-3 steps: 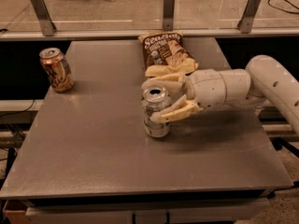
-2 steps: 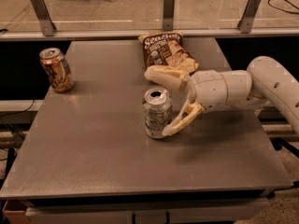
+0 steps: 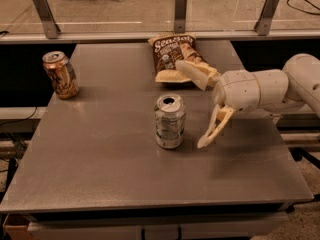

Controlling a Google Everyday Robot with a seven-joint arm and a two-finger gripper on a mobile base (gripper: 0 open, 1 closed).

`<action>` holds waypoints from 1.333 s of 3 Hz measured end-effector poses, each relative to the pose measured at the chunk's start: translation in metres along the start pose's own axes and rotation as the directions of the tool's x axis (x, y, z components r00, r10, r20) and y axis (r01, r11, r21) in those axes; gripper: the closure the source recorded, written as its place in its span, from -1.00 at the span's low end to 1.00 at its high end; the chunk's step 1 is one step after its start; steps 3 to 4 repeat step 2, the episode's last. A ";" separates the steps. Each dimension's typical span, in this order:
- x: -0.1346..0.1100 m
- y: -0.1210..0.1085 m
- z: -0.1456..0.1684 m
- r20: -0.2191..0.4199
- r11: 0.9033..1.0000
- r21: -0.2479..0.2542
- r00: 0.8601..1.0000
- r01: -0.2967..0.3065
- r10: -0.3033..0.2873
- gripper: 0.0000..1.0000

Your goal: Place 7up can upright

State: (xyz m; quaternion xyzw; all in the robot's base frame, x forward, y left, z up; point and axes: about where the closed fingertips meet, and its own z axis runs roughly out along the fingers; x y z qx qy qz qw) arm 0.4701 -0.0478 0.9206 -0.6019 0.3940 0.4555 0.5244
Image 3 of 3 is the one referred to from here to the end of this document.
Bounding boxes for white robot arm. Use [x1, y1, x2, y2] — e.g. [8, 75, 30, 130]
[175, 53, 320, 148]

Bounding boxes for cardboard box corner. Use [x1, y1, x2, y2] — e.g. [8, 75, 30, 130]
[3, 214, 34, 240]

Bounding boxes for silver green 7up can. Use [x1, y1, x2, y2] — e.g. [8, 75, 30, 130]
[154, 93, 186, 149]

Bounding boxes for brown chip bag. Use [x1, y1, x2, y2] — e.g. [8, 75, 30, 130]
[148, 33, 218, 83]

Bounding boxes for black cable at left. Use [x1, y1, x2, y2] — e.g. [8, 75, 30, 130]
[0, 105, 39, 126]

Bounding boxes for right metal bracket post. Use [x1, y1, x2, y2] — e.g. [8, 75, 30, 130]
[254, 0, 280, 36]

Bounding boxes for middle metal bracket post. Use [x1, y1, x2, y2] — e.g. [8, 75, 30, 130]
[174, 0, 187, 33]

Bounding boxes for metal bracket post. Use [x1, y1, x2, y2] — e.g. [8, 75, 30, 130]
[174, 0, 187, 33]
[254, 0, 280, 36]
[32, 0, 61, 39]

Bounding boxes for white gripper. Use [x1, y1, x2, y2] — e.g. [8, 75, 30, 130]
[175, 60, 260, 148]

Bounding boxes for orange soda can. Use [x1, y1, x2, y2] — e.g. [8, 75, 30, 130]
[42, 51, 79, 99]

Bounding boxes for left metal bracket post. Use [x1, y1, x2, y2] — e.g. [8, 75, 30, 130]
[32, 0, 61, 39]

